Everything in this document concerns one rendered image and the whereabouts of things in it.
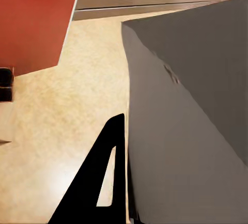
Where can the paper coffee filter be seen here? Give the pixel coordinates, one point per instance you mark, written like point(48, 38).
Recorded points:
point(188, 115)

